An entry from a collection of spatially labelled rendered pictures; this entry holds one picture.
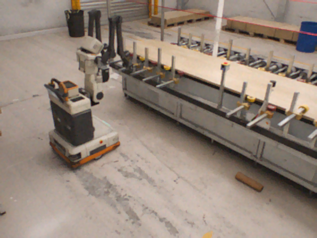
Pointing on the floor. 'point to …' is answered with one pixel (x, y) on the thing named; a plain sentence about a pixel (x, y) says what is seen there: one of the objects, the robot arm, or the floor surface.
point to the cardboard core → (249, 181)
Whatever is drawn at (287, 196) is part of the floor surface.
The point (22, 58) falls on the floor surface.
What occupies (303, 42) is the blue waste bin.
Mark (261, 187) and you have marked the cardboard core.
